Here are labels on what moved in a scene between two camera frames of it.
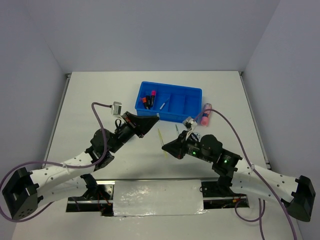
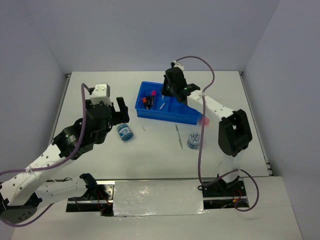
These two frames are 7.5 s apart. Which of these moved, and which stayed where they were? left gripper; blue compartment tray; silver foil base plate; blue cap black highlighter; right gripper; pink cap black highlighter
Moved: left gripper; right gripper
Stayed: blue cap black highlighter; pink cap black highlighter; silver foil base plate; blue compartment tray
